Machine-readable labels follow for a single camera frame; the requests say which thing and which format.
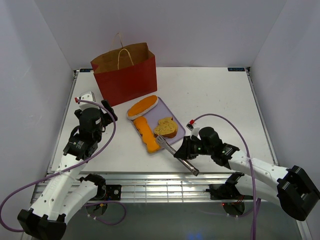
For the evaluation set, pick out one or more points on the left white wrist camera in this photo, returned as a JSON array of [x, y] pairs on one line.
[[86, 96]]

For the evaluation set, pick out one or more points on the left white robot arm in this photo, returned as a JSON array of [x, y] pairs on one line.
[[48, 216]]

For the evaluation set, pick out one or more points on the aluminium front rail frame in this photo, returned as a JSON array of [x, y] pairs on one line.
[[165, 188]]

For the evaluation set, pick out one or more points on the wavy orange bread piece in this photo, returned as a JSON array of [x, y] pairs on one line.
[[146, 133]]

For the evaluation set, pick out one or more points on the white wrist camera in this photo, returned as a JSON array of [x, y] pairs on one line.
[[194, 129], [86, 96]]

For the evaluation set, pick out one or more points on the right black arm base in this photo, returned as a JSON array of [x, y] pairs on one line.
[[224, 192]]

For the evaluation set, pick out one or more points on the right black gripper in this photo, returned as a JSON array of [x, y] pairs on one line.
[[185, 152]]

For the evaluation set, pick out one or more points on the long orange bread loaf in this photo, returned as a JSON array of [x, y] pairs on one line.
[[142, 107]]

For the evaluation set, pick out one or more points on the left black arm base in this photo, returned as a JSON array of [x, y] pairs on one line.
[[113, 192]]

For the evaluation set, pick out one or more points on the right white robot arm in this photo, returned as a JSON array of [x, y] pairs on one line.
[[290, 188]]

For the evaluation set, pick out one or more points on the lavender plastic tray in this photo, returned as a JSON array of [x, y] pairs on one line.
[[161, 111]]

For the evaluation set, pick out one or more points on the metal kitchen tongs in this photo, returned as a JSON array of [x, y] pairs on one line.
[[161, 141]]

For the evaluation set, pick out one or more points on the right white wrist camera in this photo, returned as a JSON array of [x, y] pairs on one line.
[[194, 129]]

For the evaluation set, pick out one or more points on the brown bread slice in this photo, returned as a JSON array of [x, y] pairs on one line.
[[167, 120], [167, 130]]

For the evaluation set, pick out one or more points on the red paper bag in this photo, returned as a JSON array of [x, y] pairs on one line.
[[125, 73]]

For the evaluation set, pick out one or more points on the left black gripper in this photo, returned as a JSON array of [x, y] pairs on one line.
[[105, 104]]

